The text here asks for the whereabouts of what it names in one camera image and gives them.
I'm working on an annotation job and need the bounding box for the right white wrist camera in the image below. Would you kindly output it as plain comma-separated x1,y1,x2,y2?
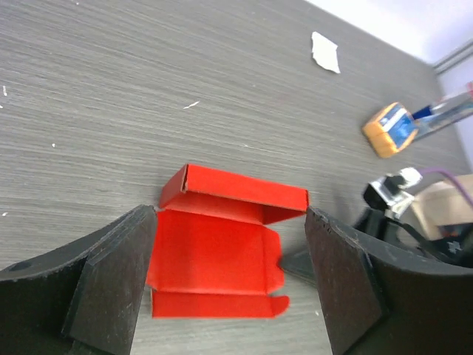
363,167,423,218

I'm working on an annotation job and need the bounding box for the orange blue snack pack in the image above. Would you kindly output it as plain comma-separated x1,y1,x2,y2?
361,102,419,158

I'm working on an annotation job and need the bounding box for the red paper box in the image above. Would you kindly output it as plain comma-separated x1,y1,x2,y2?
146,163,310,319

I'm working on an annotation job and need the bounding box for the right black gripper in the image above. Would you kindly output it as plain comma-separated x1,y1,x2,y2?
353,208,472,268

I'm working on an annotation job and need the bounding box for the beige tote bag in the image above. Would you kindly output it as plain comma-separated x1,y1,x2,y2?
411,180,472,240

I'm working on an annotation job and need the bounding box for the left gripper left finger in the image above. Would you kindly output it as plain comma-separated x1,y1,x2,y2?
1,205,157,354

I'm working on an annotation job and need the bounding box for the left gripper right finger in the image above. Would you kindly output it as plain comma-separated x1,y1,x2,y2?
305,208,472,354

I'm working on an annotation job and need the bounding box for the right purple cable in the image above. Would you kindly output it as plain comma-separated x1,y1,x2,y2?
417,166,473,208

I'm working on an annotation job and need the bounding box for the white paper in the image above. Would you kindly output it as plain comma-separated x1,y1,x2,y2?
311,32,341,74

